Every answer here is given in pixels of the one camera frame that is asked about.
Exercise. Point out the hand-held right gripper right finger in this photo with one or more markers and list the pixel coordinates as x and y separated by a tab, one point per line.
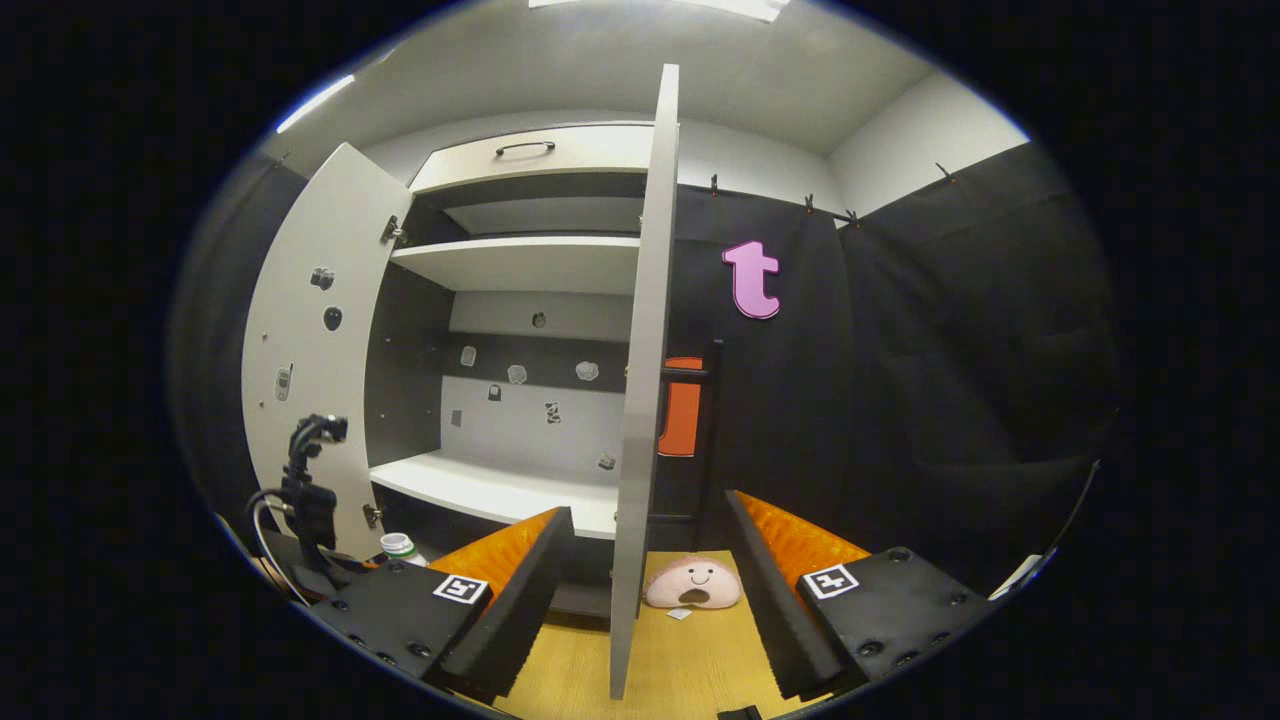
775	610

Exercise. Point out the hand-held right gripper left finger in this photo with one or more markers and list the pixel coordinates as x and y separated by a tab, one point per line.
520	610

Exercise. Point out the white bottle with green label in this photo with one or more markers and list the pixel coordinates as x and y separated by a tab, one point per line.
402	548

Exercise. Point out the pink plush toy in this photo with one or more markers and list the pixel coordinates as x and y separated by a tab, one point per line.
690	578

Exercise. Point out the white cabinet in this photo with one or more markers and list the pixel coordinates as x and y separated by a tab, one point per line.
520	420

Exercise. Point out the white cabinet right door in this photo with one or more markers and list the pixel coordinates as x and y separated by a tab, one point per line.
645	400

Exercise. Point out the white cabinet door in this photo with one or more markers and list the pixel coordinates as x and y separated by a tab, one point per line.
645	400
340	250

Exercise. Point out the black backdrop cloth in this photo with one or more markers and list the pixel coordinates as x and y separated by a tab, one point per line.
900	400

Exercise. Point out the white cabinet left door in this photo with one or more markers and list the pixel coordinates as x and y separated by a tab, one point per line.
340	250

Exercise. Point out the white cabinet shelf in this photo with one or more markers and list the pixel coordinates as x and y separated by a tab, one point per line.
520	265

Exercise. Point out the white cabinet drawer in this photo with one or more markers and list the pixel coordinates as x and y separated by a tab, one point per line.
580	150

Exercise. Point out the ceiling panel light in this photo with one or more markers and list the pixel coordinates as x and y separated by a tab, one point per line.
740	8

